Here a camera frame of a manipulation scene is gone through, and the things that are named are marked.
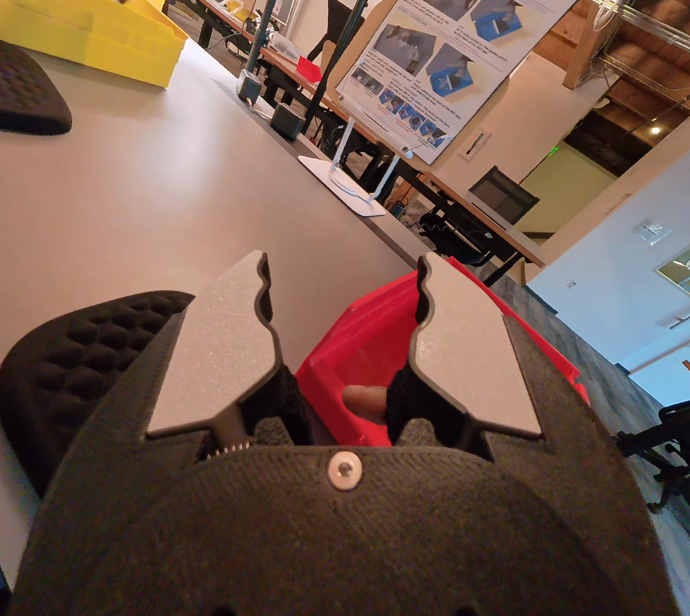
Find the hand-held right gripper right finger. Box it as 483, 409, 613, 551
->
408, 252, 543, 440

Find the yellow plastic bin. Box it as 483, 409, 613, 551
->
0, 0, 190, 88

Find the person's right hand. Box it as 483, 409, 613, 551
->
342, 384, 390, 426

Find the black disc floor lamp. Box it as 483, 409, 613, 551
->
270, 0, 405, 142

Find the light panel on stand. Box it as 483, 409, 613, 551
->
220, 0, 296, 106

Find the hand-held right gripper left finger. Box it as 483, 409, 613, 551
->
146, 250, 285, 439

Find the long wooden desk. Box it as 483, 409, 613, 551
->
170, 0, 546, 288

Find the instruction poster board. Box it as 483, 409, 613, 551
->
335, 0, 616, 166

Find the red plastic bin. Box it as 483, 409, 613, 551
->
295, 256, 589, 449

